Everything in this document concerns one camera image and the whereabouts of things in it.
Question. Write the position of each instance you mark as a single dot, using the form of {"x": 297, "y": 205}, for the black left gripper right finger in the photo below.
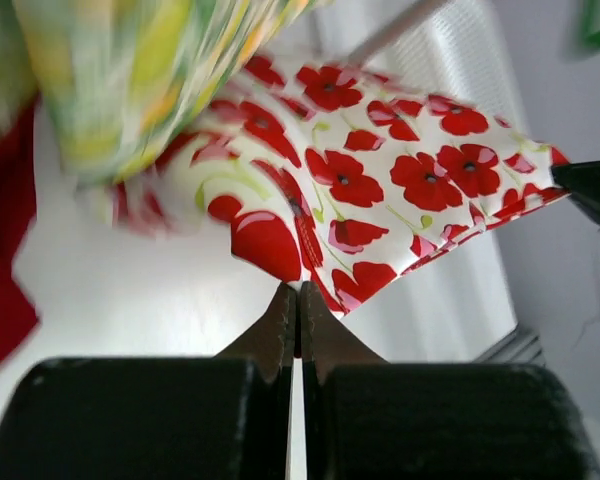
{"x": 367, "y": 418}

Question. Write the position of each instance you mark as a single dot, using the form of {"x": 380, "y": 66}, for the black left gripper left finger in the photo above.
{"x": 220, "y": 417}

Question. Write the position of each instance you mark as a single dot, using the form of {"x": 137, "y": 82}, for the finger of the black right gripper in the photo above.
{"x": 582, "y": 182}

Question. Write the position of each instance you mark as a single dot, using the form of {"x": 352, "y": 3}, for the green hanger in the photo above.
{"x": 582, "y": 37}

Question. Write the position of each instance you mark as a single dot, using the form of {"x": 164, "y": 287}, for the red poppy print skirt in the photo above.
{"x": 337, "y": 175}

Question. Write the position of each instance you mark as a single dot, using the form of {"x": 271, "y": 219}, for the white plastic basket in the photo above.
{"x": 460, "y": 51}

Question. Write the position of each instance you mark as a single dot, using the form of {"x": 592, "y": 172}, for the red dress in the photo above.
{"x": 17, "y": 210}

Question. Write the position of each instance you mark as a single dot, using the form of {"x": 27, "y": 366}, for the lemon print garment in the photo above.
{"x": 121, "y": 78}

